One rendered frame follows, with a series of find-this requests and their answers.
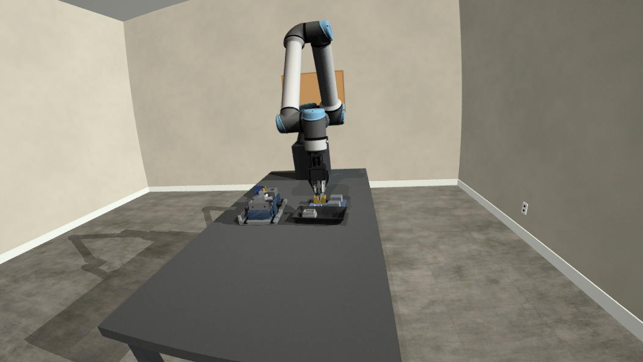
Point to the yellow brass block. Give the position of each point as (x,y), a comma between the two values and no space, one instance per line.
(323,200)

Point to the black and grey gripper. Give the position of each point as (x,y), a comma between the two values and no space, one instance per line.
(317,173)

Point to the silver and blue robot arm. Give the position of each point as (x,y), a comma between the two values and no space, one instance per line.
(294,117)

